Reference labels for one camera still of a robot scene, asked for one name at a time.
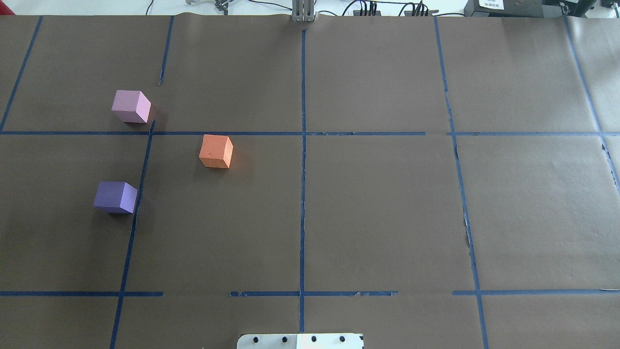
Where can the white camera pedestal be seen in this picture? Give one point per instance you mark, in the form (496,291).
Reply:
(301,341)

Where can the black box with label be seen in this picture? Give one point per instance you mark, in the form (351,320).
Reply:
(518,8)

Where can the aluminium frame post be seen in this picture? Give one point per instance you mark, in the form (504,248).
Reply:
(303,11)

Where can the pink foam cube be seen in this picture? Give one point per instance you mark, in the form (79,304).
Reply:
(131,106)

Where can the purple foam cube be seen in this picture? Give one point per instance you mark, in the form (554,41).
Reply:
(115,197)

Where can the brown paper table cover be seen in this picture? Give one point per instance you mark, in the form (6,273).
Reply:
(433,183)

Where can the orange foam cube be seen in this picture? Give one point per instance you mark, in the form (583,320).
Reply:
(216,151)

